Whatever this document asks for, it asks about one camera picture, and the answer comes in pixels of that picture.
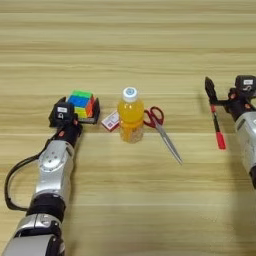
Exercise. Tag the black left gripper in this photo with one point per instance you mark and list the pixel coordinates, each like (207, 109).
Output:
(68, 133)

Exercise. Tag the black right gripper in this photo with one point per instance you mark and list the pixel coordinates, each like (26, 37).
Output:
(238, 105)

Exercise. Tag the colourful puzzle cube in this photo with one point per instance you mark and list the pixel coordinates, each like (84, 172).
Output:
(80, 101)

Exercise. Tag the orange juice bottle white cap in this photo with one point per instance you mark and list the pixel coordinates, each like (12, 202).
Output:
(130, 120)

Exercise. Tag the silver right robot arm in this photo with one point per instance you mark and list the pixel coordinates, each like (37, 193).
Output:
(247, 143)

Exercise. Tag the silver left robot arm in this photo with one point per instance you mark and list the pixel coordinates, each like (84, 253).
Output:
(50, 180)

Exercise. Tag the small black box white label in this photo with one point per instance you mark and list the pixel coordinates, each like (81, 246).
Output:
(61, 114)
(246, 85)

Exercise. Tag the red white card box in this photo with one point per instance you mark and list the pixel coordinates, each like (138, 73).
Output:
(110, 121)

